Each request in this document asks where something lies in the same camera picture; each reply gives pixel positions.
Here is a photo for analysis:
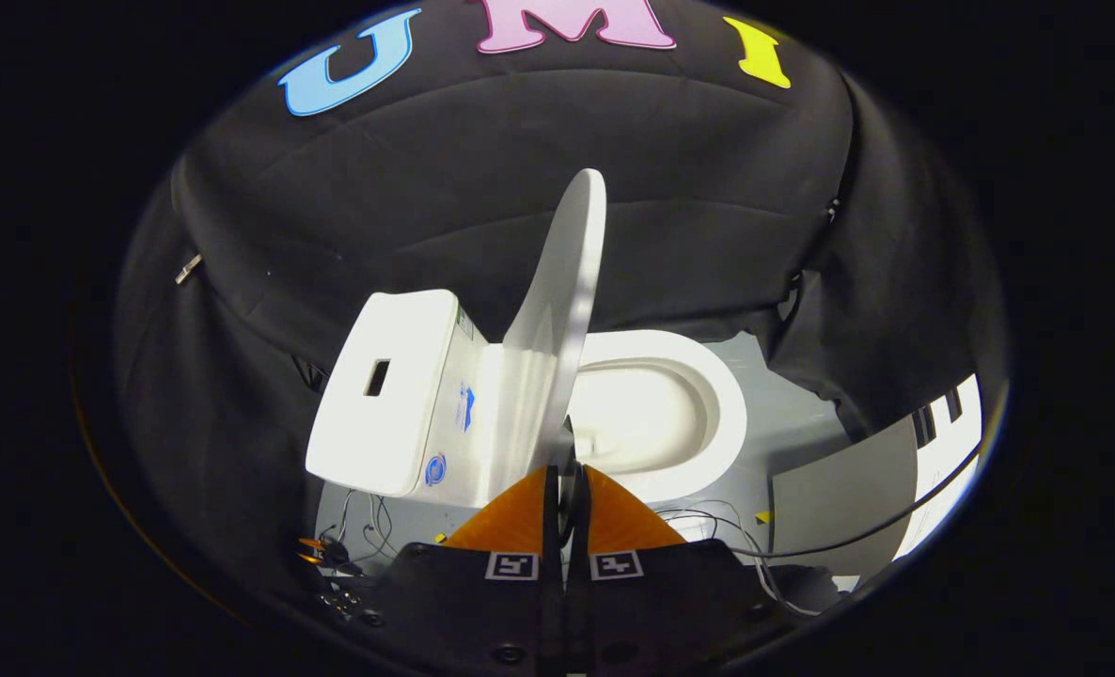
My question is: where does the white toilet seat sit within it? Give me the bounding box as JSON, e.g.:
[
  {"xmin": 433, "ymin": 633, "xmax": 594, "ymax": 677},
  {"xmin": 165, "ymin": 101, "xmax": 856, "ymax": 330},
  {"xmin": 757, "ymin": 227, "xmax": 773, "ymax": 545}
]
[{"xmin": 567, "ymin": 329, "xmax": 748, "ymax": 504}]

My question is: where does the grey flat board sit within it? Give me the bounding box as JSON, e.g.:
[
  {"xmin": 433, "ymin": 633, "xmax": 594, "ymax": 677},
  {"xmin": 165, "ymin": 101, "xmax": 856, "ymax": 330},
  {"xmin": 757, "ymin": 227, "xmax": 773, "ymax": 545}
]
[{"xmin": 770, "ymin": 414, "xmax": 920, "ymax": 576}]

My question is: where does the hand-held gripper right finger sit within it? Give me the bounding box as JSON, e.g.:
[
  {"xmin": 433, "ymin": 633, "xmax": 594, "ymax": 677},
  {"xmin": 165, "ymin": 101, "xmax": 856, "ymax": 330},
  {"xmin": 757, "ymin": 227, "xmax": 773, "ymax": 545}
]
[{"xmin": 567, "ymin": 464, "xmax": 793, "ymax": 677}]

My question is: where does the black backdrop cloth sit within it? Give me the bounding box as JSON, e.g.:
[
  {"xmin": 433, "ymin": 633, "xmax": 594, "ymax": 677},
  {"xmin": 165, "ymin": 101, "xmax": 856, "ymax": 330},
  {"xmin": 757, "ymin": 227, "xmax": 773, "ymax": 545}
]
[{"xmin": 114, "ymin": 0, "xmax": 1008, "ymax": 622}]

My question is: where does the black and white striped panel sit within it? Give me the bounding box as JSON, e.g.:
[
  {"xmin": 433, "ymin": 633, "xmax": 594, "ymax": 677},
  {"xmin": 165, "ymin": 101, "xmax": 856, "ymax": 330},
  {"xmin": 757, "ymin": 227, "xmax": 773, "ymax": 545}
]
[{"xmin": 896, "ymin": 374, "xmax": 983, "ymax": 560}]

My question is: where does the white toilet lid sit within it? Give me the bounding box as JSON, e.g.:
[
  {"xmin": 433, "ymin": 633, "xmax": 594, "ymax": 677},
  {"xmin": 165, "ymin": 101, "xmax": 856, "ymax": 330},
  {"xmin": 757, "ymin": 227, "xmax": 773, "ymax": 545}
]
[{"xmin": 501, "ymin": 169, "xmax": 607, "ymax": 490}]

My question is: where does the white ceramic toilet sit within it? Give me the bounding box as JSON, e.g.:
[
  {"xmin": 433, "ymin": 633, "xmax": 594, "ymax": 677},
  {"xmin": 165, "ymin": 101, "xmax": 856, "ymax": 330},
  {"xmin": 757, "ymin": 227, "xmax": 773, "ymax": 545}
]
[{"xmin": 306, "ymin": 290, "xmax": 748, "ymax": 509}]

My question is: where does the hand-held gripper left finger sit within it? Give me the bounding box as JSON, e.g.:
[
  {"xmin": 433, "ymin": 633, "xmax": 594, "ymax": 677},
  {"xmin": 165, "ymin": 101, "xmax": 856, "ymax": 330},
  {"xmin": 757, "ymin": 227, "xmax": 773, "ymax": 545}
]
[{"xmin": 369, "ymin": 464, "xmax": 563, "ymax": 677}]

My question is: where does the tangle of thin cables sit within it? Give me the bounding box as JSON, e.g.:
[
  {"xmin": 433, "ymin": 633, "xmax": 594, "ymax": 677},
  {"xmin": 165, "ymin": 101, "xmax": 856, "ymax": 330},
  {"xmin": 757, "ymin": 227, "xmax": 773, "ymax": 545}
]
[{"xmin": 296, "ymin": 489, "xmax": 400, "ymax": 623}]

